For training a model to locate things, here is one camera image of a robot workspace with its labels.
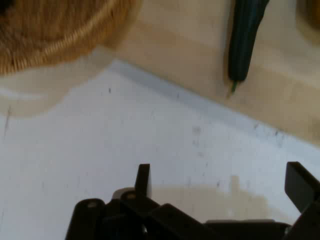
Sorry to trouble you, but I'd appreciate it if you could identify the oval woven wicker basket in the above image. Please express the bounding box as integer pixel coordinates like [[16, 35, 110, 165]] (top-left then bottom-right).
[[0, 0, 140, 76]]

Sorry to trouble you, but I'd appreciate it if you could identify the bamboo wooden cutting board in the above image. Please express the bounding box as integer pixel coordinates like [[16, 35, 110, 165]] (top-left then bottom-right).
[[0, 0, 320, 148]]

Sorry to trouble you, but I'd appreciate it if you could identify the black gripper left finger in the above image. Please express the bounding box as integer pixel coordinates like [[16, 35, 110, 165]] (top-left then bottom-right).
[[65, 163, 208, 240]]

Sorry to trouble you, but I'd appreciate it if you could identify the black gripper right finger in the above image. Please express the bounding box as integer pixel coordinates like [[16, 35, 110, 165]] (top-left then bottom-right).
[[284, 161, 320, 240]]

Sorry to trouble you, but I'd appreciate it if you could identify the dark green toy cucumber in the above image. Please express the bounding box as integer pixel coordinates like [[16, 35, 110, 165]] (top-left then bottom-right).
[[226, 0, 271, 99]]

